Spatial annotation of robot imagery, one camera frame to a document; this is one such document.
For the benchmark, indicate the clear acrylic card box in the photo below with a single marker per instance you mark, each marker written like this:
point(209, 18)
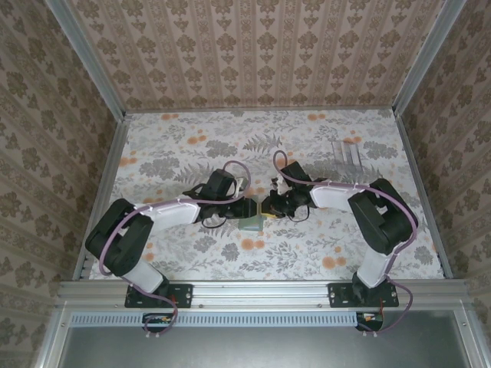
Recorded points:
point(347, 168)

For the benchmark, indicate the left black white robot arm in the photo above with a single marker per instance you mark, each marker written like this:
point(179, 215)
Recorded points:
point(122, 241)

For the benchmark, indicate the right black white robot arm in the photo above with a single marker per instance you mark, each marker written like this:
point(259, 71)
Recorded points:
point(379, 218)

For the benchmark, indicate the white card stack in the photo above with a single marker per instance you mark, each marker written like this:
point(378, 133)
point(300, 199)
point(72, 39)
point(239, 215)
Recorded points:
point(343, 153)
point(354, 155)

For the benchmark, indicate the grey metal panel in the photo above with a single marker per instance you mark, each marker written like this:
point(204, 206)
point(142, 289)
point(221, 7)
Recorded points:
point(245, 349)

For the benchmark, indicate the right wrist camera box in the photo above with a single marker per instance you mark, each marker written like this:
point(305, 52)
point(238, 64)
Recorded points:
point(294, 172)

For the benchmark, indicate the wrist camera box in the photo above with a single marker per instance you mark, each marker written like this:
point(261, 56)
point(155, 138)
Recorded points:
point(222, 184)
point(294, 172)

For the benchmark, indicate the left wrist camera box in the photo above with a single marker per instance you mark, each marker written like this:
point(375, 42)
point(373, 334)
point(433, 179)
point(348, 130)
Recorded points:
point(222, 184)

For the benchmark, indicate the wide aluminium frame rail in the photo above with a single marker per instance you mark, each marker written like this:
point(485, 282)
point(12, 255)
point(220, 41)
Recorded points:
point(261, 293)

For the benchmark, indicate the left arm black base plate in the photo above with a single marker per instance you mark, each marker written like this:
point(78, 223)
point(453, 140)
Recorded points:
point(184, 295)

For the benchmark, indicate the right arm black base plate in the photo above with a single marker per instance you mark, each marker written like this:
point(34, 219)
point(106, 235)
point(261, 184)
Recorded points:
point(337, 295)

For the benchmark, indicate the aluminium table side rail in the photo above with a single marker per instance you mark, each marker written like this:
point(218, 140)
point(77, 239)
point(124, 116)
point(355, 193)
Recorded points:
point(110, 161)
point(412, 161)

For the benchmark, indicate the aluminium frame post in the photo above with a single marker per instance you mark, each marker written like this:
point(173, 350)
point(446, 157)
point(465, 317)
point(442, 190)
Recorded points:
point(427, 57)
point(91, 57)

